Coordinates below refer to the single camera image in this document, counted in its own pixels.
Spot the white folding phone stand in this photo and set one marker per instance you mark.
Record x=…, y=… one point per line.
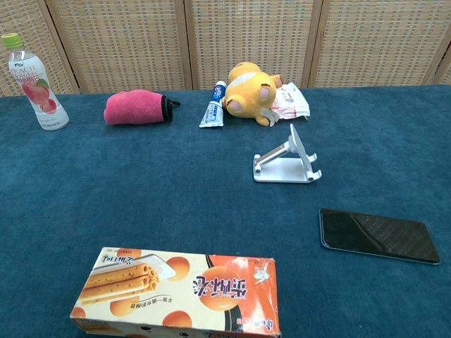
x=282, y=171

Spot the black smartphone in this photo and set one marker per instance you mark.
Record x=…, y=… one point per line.
x=377, y=234

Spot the pink folded towel black trim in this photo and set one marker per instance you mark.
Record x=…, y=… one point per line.
x=134, y=107

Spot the peach drink bottle green cap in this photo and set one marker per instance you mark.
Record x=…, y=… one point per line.
x=38, y=95

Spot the woven bamboo folding screen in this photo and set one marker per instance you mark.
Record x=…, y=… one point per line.
x=246, y=35

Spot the white pink tissue packet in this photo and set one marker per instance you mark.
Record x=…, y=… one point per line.
x=293, y=102

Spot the blue felt table cover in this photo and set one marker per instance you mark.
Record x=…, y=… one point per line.
x=158, y=197

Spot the yellow plush toy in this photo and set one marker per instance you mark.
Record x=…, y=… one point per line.
x=246, y=91

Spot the orange egg roll snack box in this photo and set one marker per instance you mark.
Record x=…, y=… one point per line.
x=211, y=292

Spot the white blue toothpaste tube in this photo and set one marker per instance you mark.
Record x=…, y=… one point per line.
x=213, y=112

